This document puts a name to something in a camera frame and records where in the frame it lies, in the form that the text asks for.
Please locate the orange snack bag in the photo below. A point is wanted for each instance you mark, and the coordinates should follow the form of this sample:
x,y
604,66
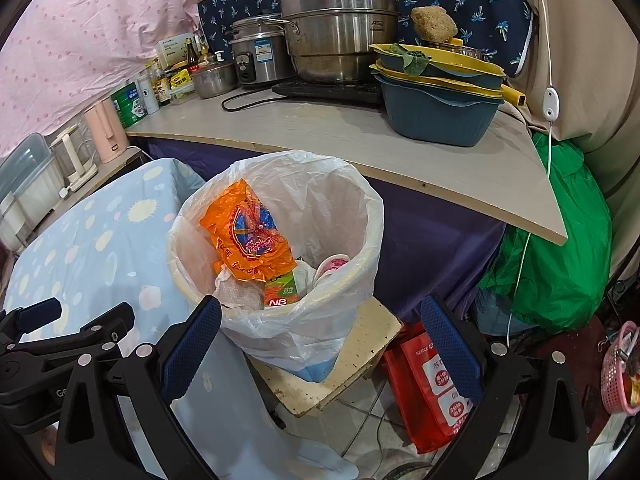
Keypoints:
x,y
240,240

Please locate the steel rice cooker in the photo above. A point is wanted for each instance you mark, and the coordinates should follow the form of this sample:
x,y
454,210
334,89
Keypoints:
x,y
260,55

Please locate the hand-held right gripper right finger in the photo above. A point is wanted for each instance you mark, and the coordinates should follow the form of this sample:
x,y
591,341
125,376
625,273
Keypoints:
x,y
450,345

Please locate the purple counter skirt cloth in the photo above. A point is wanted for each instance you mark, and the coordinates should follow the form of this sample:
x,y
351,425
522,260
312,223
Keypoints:
x,y
425,240

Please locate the pink electric kettle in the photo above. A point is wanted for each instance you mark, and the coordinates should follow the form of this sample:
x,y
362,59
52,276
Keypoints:
x,y
102,130

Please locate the small steel pot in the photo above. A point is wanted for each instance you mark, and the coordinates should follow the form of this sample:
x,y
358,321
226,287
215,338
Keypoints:
x,y
215,80

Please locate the pink dotted sheet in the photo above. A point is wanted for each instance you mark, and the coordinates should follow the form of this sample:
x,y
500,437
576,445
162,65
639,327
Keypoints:
x,y
100,35

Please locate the white power plug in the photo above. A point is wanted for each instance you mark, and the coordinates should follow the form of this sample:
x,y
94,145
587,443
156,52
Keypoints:
x,y
65,192

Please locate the yellow drain basket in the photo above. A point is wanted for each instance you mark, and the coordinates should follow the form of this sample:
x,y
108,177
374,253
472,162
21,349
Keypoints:
x,y
515,95
465,67

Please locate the pink white paper cup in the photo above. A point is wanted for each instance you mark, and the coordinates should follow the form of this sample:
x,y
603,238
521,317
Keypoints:
x,y
332,265

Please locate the soy sauce bottle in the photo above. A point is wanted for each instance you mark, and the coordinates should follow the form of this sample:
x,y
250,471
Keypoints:
x,y
161,90

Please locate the green carton box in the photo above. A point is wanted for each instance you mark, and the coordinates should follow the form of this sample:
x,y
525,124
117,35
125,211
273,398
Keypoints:
x,y
282,290

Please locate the white cardboard packet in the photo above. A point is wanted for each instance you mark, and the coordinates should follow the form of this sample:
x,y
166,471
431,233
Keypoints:
x,y
172,47

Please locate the green tin can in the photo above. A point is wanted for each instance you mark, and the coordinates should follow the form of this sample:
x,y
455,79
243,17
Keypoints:
x,y
129,107

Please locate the beige wooden counter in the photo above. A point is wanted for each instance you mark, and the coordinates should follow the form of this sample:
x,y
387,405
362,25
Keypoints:
x,y
350,135

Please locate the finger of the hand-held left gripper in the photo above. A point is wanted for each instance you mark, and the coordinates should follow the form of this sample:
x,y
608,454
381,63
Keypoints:
x,y
30,312
95,327

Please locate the green dishcloth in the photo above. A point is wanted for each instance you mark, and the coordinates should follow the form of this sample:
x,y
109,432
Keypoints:
x,y
412,62

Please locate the white dish rack with lid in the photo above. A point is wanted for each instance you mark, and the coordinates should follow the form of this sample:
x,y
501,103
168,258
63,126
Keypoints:
x,y
30,170

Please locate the black induction cooker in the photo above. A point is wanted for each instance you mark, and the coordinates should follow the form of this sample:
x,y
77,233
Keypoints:
x,y
325,91

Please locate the blue spotted tablecloth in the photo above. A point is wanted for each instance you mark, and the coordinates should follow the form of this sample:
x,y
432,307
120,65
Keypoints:
x,y
100,240

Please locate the clear food container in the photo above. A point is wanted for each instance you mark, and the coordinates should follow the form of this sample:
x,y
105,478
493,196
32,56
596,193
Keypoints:
x,y
181,95

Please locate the red shopping bag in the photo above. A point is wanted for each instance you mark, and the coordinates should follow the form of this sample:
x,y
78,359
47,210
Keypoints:
x,y
415,385

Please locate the white cylinder jar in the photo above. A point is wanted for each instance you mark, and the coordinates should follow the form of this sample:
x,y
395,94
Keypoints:
x,y
10,220

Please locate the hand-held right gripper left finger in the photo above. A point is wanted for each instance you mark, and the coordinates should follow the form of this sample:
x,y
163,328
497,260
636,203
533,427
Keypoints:
x,y
192,345

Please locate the green plastic bag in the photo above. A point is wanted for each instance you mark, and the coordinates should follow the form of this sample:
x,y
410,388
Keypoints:
x,y
560,260

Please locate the yellow oil bottle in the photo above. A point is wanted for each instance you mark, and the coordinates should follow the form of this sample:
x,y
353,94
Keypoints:
x,y
205,57

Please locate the blue plastic basin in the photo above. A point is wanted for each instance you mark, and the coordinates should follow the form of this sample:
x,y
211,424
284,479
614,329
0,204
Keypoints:
x,y
435,115

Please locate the yellow label jar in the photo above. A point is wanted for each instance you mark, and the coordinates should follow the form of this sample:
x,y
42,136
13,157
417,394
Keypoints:
x,y
180,79

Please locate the glass electric kettle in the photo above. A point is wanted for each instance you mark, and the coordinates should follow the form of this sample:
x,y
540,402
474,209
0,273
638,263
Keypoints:
x,y
75,155

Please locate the bin with white liner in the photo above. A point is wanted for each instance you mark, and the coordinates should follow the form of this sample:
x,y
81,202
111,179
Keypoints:
x,y
325,210

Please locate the dark sauce bottle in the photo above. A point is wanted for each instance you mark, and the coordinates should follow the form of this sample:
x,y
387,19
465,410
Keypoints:
x,y
192,57

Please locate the brown loofah sponge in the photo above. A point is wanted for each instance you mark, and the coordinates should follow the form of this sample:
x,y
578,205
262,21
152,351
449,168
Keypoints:
x,y
432,22

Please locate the metal strainer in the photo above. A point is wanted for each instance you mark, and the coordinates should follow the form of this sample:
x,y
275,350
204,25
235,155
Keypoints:
x,y
465,50

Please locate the pink plastic basket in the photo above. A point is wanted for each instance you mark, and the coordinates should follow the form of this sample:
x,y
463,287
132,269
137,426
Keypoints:
x,y
612,375

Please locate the beige wooden stool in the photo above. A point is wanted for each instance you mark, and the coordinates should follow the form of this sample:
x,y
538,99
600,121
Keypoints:
x,y
360,345

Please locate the large steel steamer pot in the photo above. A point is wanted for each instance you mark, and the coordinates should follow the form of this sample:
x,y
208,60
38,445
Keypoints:
x,y
340,35

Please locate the white thermos bottle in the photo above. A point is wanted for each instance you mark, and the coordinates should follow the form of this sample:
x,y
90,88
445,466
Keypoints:
x,y
149,95

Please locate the beige curtain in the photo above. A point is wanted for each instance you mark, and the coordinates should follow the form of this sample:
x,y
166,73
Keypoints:
x,y
600,60

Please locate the white paper towel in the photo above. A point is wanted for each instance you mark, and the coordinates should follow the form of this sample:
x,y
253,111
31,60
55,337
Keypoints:
x,y
240,292

